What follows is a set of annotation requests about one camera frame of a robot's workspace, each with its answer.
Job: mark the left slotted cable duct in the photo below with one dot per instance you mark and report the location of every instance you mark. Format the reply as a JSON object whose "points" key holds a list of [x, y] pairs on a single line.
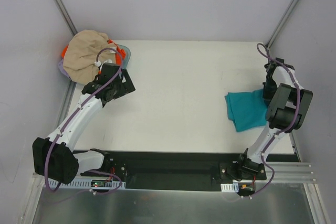
{"points": [[93, 184]]}

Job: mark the left corner aluminium post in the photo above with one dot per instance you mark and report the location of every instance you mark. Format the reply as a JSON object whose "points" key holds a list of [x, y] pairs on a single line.
{"points": [[64, 13]]}

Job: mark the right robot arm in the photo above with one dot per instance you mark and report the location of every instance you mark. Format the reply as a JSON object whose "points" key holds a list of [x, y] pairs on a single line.
{"points": [[288, 103]]}

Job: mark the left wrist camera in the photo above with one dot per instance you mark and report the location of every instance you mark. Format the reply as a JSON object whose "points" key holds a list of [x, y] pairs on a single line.
{"points": [[99, 64]]}

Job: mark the corner aluminium post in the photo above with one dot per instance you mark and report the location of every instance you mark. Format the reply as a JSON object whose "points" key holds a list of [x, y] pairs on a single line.
{"points": [[293, 4], [64, 13]]}

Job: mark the beige t-shirt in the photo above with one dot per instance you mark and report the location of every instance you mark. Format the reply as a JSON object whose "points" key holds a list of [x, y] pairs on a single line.
{"points": [[80, 56]]}

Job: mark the slotted cable duct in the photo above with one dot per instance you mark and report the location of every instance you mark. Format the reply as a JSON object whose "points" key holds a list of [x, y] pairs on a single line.
{"points": [[93, 184], [230, 188]]}

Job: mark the lavender t-shirt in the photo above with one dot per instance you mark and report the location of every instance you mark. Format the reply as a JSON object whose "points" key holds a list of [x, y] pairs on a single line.
{"points": [[62, 70]]}

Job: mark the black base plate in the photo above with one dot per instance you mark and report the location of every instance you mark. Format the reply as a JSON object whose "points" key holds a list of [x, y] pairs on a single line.
{"points": [[179, 171]]}

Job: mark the right corner aluminium post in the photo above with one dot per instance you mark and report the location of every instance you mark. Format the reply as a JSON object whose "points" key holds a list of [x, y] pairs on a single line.
{"points": [[293, 4]]}

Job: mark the teal t-shirt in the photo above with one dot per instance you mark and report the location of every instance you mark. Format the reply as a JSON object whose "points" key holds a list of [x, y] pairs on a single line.
{"points": [[246, 110]]}

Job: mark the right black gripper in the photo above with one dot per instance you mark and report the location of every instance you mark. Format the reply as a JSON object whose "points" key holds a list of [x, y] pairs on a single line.
{"points": [[269, 91]]}

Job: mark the blue-grey plastic basket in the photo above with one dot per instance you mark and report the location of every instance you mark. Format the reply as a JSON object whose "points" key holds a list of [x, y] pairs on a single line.
{"points": [[126, 55]]}

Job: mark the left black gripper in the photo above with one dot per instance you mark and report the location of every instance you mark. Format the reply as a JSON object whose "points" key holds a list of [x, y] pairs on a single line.
{"points": [[128, 82]]}

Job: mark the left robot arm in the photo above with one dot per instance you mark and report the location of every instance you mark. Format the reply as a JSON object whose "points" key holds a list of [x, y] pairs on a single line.
{"points": [[54, 156]]}

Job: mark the right slotted cable duct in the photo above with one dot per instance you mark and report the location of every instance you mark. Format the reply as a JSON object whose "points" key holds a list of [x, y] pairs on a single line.
{"points": [[230, 188]]}

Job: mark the orange t-shirt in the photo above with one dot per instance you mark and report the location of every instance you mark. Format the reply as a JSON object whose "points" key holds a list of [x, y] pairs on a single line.
{"points": [[110, 42]]}

